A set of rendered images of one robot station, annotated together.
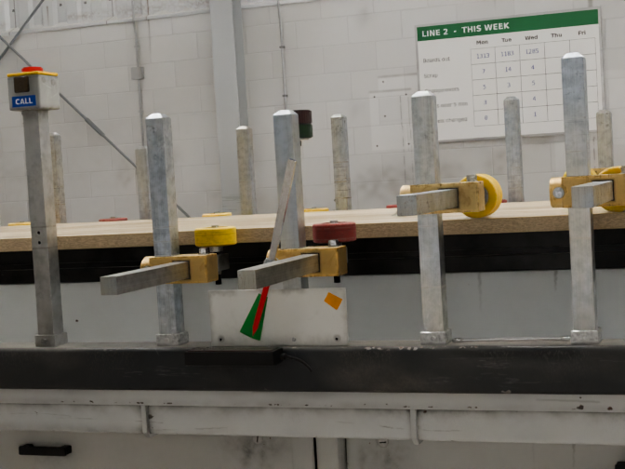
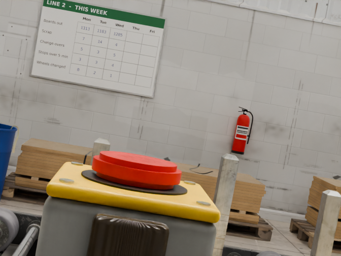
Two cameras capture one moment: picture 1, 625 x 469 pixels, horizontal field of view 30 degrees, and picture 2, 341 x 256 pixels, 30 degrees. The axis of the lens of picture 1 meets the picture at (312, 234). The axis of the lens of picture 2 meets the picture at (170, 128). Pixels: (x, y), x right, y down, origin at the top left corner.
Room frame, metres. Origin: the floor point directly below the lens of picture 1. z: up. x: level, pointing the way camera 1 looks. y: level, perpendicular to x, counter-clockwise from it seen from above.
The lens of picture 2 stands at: (1.97, 0.62, 1.26)
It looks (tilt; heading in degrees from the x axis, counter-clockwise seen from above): 3 degrees down; 335
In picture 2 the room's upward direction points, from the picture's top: 10 degrees clockwise
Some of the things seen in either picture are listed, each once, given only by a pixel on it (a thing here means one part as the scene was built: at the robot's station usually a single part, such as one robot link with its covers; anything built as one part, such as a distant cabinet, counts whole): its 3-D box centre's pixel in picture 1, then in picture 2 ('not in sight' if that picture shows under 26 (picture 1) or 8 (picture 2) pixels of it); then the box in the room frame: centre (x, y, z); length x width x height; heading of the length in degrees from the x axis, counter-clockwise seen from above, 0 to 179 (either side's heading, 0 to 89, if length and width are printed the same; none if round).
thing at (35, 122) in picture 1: (42, 228); not in sight; (2.23, 0.52, 0.93); 0.05 x 0.05 x 0.45; 70
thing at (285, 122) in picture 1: (293, 246); not in sight; (2.06, 0.03, 0.87); 0.04 x 0.04 x 0.48; 70
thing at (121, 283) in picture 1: (170, 273); not in sight; (2.06, 0.26, 0.84); 0.43 x 0.03 x 0.04; 160
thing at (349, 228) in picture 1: (335, 251); not in sight; (2.14, -0.04, 0.85); 0.08 x 0.08 x 0.11
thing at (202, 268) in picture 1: (179, 268); not in sight; (2.13, 0.25, 0.84); 0.14 x 0.06 x 0.05; 70
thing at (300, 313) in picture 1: (276, 317); not in sight; (2.04, 0.07, 0.75); 0.26 x 0.01 x 0.10; 70
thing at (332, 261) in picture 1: (307, 261); not in sight; (2.05, 0.01, 0.85); 0.14 x 0.06 x 0.05; 70
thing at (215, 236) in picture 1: (217, 254); not in sight; (2.25, 0.19, 0.85); 0.08 x 0.08 x 0.11
